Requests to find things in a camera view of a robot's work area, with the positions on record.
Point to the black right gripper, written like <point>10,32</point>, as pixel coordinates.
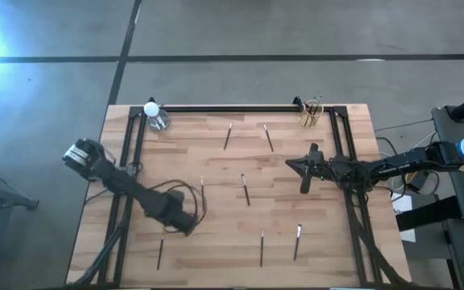
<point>326,169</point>

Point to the black makeup brush white bristles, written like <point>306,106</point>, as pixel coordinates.
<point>297,243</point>

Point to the white paper sheet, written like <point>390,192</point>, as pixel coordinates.
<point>402,203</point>

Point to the black aluminium table frame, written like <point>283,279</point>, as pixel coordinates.
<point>236,108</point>

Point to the black spoolie makeup brush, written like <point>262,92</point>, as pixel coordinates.
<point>203,195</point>

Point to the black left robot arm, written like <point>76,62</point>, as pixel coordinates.
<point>127,183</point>

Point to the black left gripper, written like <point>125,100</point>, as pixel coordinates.
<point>185,223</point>

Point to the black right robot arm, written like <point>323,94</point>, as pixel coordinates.
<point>397,165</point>

